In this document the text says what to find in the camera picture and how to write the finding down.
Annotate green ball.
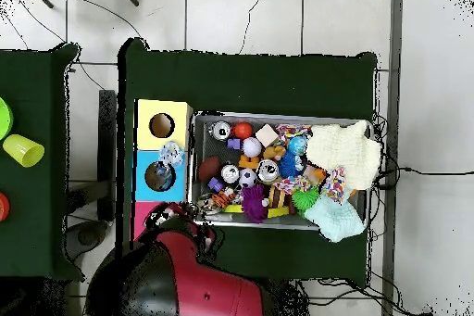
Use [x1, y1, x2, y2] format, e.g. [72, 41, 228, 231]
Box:
[0, 96, 15, 142]

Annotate white baseball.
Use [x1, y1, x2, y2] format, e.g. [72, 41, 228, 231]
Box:
[241, 136, 263, 158]

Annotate purple spiky eyed toy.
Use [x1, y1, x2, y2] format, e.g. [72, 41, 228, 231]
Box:
[240, 183, 268, 223]

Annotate mint green cloth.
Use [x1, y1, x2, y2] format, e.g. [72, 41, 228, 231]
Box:
[304, 193, 366, 244]

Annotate clear packet with blue label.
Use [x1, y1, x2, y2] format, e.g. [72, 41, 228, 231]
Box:
[151, 162, 173, 188]

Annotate wooden box with three holes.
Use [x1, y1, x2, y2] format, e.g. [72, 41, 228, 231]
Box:
[131, 98, 193, 240]

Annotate red orange ball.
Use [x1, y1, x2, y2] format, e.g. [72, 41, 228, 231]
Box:
[233, 121, 255, 140]

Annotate small soccer ball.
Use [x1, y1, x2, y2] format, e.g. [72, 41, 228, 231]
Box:
[237, 168, 258, 188]

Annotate thin black floor cable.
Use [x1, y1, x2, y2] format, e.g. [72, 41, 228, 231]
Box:
[238, 0, 268, 56]

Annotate black orange drink can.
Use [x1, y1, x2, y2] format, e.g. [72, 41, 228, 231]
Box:
[219, 163, 241, 184]

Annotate red black drink can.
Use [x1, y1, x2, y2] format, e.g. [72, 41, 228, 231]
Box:
[210, 120, 232, 141]

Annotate shallow mesh bin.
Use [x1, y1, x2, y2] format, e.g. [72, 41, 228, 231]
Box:
[186, 109, 372, 234]

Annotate colourful paper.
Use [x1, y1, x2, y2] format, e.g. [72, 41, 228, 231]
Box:
[320, 165, 347, 204]

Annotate thick black floor cable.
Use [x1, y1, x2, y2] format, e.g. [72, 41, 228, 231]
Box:
[372, 165, 474, 189]

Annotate cream waffle cloth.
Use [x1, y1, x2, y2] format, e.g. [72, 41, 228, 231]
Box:
[305, 120, 382, 191]

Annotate yellow green plastic cup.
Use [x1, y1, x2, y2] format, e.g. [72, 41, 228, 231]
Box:
[2, 133, 46, 168]

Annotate black upright panel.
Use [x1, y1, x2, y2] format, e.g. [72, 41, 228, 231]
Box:
[97, 89, 119, 221]

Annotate dark green table cloth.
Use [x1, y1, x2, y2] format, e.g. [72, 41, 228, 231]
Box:
[0, 43, 85, 281]
[115, 36, 380, 284]

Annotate clear plastic wrapper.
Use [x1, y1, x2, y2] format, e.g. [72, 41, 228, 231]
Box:
[158, 140, 185, 168]

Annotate crushed silver can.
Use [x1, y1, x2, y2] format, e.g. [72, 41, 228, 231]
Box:
[256, 158, 280, 183]

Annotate plain wooden cube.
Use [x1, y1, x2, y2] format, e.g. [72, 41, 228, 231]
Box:
[255, 122, 280, 147]

